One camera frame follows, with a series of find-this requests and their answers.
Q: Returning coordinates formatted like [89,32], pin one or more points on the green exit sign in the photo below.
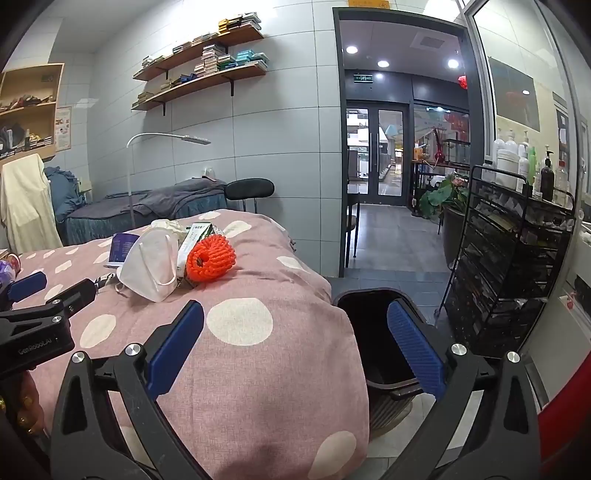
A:
[364,78]

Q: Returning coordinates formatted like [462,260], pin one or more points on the white face mask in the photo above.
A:
[147,267]

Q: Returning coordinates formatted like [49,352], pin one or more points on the wooden wall cabinet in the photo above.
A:
[32,110]

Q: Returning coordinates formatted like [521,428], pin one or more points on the person's left hand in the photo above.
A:
[21,406]

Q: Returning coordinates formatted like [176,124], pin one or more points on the black mesh drawer cart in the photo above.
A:
[503,277]

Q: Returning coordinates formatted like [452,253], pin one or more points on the purple packet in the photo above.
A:
[7,272]

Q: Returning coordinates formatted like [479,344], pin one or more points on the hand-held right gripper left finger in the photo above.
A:
[178,341]

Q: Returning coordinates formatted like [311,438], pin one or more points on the orange foam fruit net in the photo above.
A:
[214,258]

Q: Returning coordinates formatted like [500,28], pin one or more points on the pink polka-dot blanket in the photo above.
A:
[258,369]

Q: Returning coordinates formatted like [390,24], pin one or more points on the crumpled white tissue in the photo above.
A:
[166,226]

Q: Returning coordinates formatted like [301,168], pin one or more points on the red vase with sticks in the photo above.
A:
[438,154]

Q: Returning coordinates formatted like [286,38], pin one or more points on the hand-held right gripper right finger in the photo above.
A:
[415,350]

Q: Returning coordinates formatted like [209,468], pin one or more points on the white floor lamp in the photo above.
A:
[161,135]

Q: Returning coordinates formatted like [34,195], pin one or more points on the green and white packet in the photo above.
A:
[191,240]

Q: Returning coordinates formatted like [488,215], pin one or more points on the green potted plant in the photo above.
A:
[443,196]

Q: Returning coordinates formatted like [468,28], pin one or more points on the grey massage bed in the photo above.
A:
[175,196]

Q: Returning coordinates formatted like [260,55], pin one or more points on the red hanging lantern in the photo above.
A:
[462,82]

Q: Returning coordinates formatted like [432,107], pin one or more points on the wall shelves with books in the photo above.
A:
[212,57]

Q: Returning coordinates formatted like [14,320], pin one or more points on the white coat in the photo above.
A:
[25,203]

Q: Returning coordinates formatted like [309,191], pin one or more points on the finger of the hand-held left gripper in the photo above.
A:
[74,295]
[27,285]

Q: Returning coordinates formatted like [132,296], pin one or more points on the blue cloth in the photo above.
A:
[64,191]

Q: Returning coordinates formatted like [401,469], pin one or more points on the black chair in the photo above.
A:
[249,189]

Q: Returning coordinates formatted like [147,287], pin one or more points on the dark brown pump bottle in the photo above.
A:
[547,177]

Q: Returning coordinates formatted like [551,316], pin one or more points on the wooden wall shelf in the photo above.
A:
[207,83]
[207,44]

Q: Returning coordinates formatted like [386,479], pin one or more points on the row of toiletry bottles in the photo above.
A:
[508,164]

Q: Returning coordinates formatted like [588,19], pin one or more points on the wall poster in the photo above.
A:
[63,129]

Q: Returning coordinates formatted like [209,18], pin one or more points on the row of stacked books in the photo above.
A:
[240,23]

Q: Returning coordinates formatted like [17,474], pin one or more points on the glass double door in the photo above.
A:
[376,152]

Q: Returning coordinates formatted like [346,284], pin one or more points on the dark brown trash bin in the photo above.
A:
[364,332]

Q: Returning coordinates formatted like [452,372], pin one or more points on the red plastic object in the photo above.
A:
[572,415]

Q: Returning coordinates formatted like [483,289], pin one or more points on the wooden stool with black legs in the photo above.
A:
[352,221]

